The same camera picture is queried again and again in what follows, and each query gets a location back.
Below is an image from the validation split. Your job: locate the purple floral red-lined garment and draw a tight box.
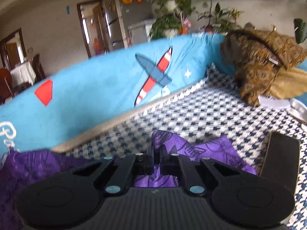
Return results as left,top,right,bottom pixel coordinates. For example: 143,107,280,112
1,130,256,229

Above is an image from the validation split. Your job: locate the silver refrigerator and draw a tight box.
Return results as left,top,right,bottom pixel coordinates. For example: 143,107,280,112
102,0,154,51

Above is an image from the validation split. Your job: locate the small leafy plant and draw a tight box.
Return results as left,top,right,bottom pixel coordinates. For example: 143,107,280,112
197,2,243,33

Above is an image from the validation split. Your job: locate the white clothed dining table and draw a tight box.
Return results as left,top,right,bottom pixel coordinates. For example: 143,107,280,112
10,61,36,87

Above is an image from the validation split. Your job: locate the black smartphone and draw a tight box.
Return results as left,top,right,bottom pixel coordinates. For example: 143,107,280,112
260,131,300,194

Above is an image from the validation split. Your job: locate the green potted plant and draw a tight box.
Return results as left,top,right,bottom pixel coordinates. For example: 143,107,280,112
149,0,196,40

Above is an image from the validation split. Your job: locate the brown patterned garment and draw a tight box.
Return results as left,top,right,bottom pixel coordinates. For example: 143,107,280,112
220,26,306,106

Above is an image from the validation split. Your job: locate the blue cartoon print sofa backrest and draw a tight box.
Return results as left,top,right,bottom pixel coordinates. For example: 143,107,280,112
1,33,235,154

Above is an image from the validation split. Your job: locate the dark wooden chair behind table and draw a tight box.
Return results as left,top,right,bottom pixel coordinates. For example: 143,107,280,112
32,54,46,82

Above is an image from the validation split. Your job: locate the brown wooden chair right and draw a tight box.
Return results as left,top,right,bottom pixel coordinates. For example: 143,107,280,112
0,67,15,104

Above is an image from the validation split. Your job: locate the white chest freezer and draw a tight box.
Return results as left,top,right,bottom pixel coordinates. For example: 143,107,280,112
127,19,156,46

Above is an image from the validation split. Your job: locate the white paper under garment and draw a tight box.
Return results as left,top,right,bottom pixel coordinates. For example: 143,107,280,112
257,95,307,123

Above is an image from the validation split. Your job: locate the houndstooth sofa seat cover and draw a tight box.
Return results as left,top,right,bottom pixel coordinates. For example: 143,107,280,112
66,66,306,229

